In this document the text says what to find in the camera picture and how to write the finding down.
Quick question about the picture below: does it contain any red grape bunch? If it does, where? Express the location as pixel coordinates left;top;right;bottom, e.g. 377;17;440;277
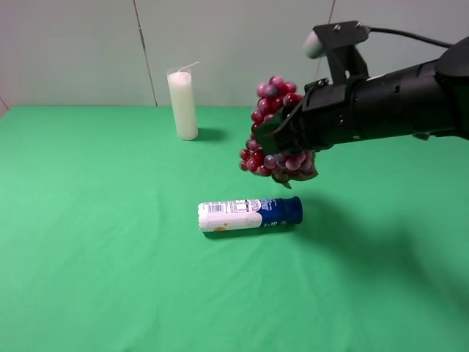
239;76;318;189

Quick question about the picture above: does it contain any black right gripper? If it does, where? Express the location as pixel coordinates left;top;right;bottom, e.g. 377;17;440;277
254;77;358;154

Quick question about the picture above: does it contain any black right camera bracket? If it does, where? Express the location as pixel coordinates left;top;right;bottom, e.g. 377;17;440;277
313;21;370;84

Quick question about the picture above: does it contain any tall white candle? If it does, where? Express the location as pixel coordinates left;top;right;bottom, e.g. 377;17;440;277
166;62;199;141

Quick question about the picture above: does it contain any black right camera cable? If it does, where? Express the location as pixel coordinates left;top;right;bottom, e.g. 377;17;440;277
368;26;454;48

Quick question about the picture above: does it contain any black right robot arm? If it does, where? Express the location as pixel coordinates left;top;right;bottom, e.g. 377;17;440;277
254;39;468;154

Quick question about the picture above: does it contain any white and blue bottle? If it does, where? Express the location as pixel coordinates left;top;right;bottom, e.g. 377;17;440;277
198;197;303;232

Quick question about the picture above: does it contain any green table cloth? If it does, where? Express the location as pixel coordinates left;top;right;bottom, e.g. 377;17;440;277
1;106;468;351

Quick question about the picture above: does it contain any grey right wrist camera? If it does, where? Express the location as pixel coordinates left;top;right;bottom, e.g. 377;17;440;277
303;30;325;59

